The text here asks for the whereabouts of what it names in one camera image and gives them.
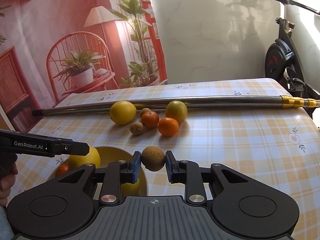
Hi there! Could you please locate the printed red room backdrop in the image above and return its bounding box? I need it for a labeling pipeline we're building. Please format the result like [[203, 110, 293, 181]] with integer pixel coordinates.
[[1, 0, 168, 132]]

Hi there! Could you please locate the orange plaid floral tablecloth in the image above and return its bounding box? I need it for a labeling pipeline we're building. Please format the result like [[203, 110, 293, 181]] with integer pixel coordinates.
[[9, 79, 319, 239]]

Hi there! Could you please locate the large yellow lemon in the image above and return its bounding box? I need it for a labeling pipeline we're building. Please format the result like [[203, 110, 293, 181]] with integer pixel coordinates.
[[110, 101, 137, 125]]

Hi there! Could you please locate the long steel pole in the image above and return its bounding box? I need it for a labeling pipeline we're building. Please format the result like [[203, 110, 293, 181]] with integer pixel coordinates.
[[32, 95, 319, 117]]

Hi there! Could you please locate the brown kiwi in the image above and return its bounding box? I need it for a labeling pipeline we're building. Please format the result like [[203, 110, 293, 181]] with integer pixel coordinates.
[[130, 121, 145, 135], [141, 146, 165, 172], [139, 108, 150, 117]]

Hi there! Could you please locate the small orange tangerine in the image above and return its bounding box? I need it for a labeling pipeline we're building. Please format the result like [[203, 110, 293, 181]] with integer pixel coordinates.
[[55, 164, 69, 178]]

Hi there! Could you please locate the black exercise bike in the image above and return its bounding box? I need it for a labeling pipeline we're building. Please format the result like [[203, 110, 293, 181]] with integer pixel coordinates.
[[256, 0, 320, 120]]

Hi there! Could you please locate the person's left hand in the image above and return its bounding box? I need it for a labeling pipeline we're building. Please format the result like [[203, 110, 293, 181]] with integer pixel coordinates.
[[0, 165, 18, 206]]

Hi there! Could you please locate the round yellow lemon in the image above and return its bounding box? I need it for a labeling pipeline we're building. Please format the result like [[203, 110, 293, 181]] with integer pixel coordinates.
[[67, 146, 101, 170]]

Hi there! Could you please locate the beige round plate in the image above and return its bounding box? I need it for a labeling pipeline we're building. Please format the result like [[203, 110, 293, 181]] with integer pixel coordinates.
[[47, 146, 148, 196]]

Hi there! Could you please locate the green-yellow citrus fruit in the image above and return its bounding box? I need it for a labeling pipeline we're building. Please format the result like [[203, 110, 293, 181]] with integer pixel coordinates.
[[121, 178, 140, 198]]

